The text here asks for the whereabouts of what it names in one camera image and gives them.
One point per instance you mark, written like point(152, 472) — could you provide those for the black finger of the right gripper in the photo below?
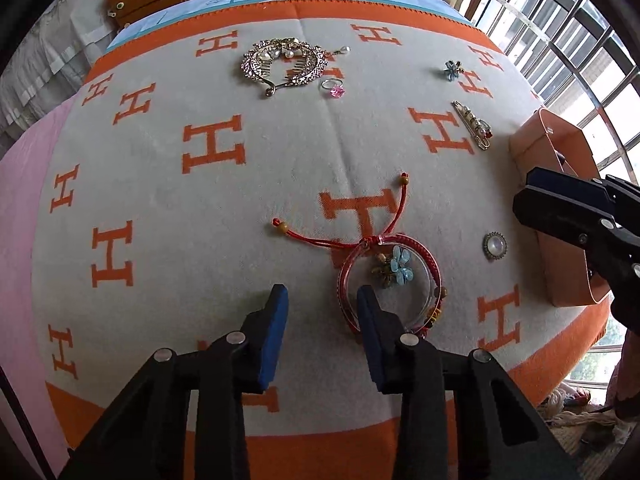
point(599, 216)

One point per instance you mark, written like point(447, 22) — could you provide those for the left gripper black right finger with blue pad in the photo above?
point(499, 433)

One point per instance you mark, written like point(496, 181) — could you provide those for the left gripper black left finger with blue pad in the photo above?
point(142, 433)

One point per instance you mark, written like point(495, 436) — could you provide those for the blue flower hair clip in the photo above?
point(392, 267)

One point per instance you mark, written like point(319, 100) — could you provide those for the rhinestone pearl tiara comb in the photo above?
point(310, 62)

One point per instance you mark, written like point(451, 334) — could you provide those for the pink jewelry box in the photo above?
point(556, 164)

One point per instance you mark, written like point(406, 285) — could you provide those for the round pearl brooch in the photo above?
point(495, 246)

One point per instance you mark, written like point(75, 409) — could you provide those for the gold jewelled hair clip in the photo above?
point(479, 130)

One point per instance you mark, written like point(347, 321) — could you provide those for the metal window security grille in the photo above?
point(578, 63)

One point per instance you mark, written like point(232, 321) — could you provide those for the small blue flower brooch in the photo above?
point(453, 70)

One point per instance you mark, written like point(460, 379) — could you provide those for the orange grey H-pattern blanket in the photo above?
point(155, 222)

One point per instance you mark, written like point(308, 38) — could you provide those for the pink bed sheet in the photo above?
point(23, 172)

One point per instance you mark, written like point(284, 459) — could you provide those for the white lace cloth cover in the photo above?
point(52, 62)

